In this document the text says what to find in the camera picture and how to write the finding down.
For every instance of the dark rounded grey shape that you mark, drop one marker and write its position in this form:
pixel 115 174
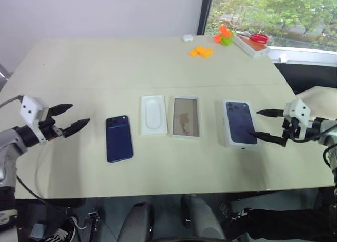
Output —
pixel 139 221

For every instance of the dark blue smartphone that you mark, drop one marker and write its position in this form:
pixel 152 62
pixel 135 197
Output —
pixel 119 139

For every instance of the yellow toy building block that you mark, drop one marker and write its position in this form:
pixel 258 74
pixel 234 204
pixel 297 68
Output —
pixel 201 52

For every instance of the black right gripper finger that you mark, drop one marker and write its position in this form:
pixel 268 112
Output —
pixel 271 112
pixel 266 136

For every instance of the white phone box lid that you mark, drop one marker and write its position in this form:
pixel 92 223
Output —
pixel 241 123

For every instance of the white box with orange face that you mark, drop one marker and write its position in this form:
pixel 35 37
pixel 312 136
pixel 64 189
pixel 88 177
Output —
pixel 252 49

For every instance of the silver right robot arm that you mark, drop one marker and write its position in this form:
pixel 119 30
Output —
pixel 325 131

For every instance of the black trouser leg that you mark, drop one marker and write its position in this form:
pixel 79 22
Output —
pixel 284 222

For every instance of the orange toy building block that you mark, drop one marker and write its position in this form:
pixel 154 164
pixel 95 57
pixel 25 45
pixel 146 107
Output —
pixel 219 36

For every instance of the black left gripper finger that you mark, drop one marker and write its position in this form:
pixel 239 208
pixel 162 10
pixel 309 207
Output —
pixel 77 126
pixel 61 108

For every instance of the black and white sneaker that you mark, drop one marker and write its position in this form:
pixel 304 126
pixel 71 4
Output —
pixel 61 230

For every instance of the green toy building block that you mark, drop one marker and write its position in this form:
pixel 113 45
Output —
pixel 227 41

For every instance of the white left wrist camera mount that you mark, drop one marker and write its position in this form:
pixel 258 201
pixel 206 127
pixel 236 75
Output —
pixel 30 109

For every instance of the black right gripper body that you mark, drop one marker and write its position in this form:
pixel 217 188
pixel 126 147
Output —
pixel 291 129

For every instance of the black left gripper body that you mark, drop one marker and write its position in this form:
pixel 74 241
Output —
pixel 48 127

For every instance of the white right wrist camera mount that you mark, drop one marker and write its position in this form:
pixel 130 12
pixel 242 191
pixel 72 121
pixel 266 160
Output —
pixel 300 109

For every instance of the white window latch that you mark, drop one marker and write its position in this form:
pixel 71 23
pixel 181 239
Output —
pixel 283 59

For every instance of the black window frame post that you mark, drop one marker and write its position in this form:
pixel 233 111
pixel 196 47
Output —
pixel 204 13

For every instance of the white earbuds case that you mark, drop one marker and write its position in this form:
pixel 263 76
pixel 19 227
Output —
pixel 187 38

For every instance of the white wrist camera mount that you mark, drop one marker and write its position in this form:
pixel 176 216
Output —
pixel 300 109
pixel 30 109

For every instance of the white moulded tray insert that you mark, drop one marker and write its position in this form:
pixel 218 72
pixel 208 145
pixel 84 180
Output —
pixel 153 115

